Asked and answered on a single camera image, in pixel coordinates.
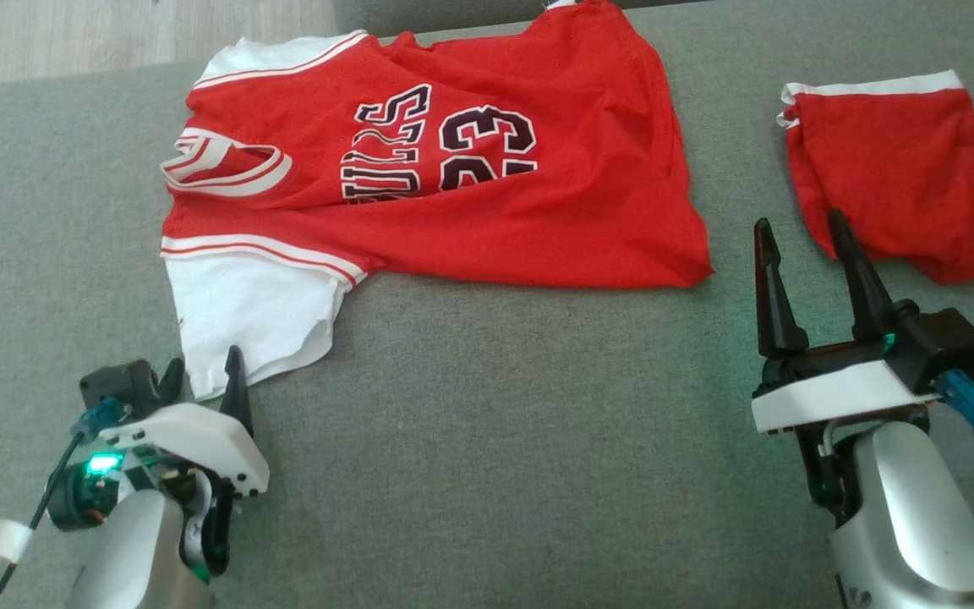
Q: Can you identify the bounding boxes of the large grey sofa seat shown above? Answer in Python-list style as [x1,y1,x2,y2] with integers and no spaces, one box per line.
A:
[0,0,974,609]

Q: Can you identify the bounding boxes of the left black cable blue plug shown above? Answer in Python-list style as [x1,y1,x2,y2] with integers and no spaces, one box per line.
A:
[0,396,127,609]

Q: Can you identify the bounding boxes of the red jersey white sleeves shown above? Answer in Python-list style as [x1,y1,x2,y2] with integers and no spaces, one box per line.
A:
[159,0,714,400]

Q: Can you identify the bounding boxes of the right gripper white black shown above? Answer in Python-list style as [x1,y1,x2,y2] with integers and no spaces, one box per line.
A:
[751,209,940,508]

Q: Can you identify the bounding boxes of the white cable label tag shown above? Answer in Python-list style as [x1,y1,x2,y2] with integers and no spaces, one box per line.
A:
[0,518,35,566]

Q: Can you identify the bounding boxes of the grey sofa seat cushion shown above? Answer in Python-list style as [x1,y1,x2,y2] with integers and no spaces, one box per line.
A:
[333,0,712,39]

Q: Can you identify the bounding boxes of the red shorts white trim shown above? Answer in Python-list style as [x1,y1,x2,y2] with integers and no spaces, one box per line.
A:
[776,70,974,285]

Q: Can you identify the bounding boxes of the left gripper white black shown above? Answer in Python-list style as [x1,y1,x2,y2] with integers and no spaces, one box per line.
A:
[100,346,271,496]

